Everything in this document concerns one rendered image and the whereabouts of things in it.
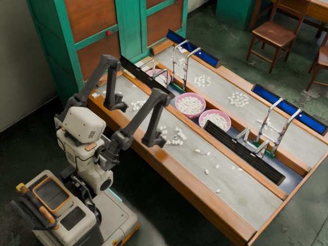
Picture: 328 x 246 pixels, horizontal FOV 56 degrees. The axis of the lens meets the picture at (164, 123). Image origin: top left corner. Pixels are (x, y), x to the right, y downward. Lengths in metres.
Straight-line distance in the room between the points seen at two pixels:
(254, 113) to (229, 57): 1.87
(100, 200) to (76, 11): 1.53
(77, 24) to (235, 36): 2.97
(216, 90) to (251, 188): 1.01
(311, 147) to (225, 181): 0.79
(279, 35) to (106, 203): 2.96
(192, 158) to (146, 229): 0.87
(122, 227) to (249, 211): 1.02
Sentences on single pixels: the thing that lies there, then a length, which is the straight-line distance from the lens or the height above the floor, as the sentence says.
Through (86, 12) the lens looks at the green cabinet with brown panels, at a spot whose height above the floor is 1.47.
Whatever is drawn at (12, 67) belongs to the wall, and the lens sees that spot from 3.39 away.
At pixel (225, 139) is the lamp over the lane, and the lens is 2.11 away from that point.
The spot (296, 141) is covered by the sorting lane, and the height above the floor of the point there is 0.74.
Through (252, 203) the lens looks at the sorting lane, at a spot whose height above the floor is 0.74.
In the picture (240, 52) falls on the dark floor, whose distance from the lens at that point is 4.66.
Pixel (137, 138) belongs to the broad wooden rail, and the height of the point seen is 0.76.
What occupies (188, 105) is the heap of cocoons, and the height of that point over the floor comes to 0.74.
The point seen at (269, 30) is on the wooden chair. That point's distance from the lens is 4.37.
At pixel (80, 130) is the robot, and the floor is 1.34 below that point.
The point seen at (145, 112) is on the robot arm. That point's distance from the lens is 1.86.
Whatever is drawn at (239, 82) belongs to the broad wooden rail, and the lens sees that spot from 3.00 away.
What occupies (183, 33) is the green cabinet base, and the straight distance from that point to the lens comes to 3.46.
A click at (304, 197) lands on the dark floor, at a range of 3.35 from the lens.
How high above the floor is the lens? 2.73
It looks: 50 degrees down
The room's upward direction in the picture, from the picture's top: 1 degrees clockwise
